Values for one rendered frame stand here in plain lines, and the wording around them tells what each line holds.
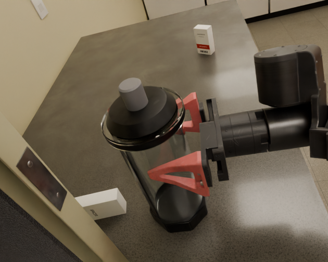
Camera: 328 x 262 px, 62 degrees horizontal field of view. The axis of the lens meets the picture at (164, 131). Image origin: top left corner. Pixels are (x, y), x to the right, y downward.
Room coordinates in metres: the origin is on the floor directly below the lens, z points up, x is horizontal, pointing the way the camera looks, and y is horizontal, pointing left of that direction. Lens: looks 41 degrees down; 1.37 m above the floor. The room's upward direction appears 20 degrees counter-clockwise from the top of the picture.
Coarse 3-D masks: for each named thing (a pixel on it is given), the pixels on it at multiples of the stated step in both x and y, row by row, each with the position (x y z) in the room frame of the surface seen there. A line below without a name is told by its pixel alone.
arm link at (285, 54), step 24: (288, 48) 0.27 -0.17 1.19; (312, 48) 0.24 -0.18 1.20; (264, 72) 0.25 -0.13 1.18; (288, 72) 0.24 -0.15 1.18; (312, 72) 0.22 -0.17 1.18; (264, 96) 0.24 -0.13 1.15; (288, 96) 0.23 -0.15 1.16; (312, 96) 0.21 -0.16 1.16; (312, 120) 0.20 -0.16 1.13; (312, 144) 0.18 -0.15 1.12
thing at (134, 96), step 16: (128, 80) 0.29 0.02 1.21; (128, 96) 0.27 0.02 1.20; (144, 96) 0.27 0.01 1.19; (160, 96) 0.28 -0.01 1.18; (112, 112) 0.28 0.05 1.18; (128, 112) 0.27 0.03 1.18; (144, 112) 0.26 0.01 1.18; (160, 112) 0.25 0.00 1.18; (112, 128) 0.26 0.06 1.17; (128, 128) 0.25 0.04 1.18; (144, 128) 0.24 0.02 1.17
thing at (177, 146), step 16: (176, 96) 0.29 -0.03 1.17; (176, 112) 0.26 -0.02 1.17; (160, 128) 0.24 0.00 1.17; (128, 144) 0.23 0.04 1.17; (160, 144) 0.24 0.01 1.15; (176, 144) 0.24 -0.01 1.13; (128, 160) 0.25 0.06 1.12; (144, 160) 0.24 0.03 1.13; (160, 160) 0.24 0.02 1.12; (144, 176) 0.24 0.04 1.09; (192, 176) 0.25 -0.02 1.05; (160, 192) 0.24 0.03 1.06; (176, 192) 0.24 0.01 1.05; (192, 192) 0.24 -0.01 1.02; (160, 208) 0.24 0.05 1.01; (176, 208) 0.24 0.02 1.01; (192, 208) 0.24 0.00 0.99
